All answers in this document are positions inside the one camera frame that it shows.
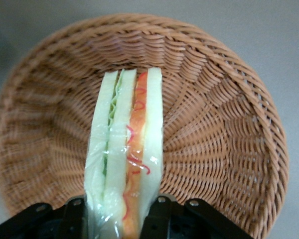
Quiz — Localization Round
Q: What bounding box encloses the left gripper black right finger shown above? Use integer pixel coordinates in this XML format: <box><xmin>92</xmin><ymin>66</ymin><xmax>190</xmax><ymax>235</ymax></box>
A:
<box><xmin>139</xmin><ymin>195</ymin><xmax>251</xmax><ymax>239</ymax></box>

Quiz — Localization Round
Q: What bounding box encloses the triangle sandwich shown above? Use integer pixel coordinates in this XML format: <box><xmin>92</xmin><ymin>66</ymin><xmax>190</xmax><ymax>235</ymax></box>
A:
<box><xmin>84</xmin><ymin>67</ymin><xmax>164</xmax><ymax>239</ymax></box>

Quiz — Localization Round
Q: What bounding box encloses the round brown wicker basket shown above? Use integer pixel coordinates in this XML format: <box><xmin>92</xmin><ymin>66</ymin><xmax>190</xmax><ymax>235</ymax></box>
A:
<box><xmin>0</xmin><ymin>13</ymin><xmax>290</xmax><ymax>239</ymax></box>

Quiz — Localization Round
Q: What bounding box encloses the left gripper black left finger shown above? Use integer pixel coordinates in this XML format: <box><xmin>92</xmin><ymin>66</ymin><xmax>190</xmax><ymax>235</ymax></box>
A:
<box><xmin>0</xmin><ymin>197</ymin><xmax>91</xmax><ymax>239</ymax></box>

